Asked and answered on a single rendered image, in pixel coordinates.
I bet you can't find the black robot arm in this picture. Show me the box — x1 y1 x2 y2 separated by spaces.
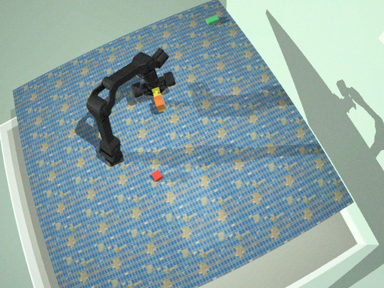
86 48 169 166

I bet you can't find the green rectangular block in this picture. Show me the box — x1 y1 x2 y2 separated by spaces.
206 15 219 25

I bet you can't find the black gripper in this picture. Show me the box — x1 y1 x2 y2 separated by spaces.
131 72 176 98

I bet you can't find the red cube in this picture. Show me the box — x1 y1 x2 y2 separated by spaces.
152 170 163 182

